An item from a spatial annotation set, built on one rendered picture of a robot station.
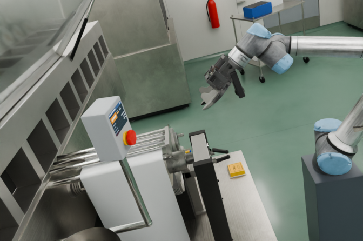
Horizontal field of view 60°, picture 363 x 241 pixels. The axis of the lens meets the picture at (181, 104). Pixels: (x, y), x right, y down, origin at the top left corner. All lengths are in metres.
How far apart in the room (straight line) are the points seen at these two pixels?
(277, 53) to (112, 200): 0.72
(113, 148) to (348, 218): 1.32
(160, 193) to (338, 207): 0.93
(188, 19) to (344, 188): 4.56
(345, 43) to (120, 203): 0.94
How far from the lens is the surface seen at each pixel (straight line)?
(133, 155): 0.92
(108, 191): 0.95
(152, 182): 0.92
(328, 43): 1.27
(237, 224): 1.37
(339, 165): 1.33
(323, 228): 1.71
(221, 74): 1.14
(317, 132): 1.44
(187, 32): 5.73
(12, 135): 0.88
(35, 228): 0.90
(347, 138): 1.30
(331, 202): 1.60
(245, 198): 1.46
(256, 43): 1.12
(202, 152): 0.84
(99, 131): 0.57
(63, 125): 1.21
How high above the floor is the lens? 1.92
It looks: 26 degrees down
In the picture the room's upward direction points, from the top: 16 degrees counter-clockwise
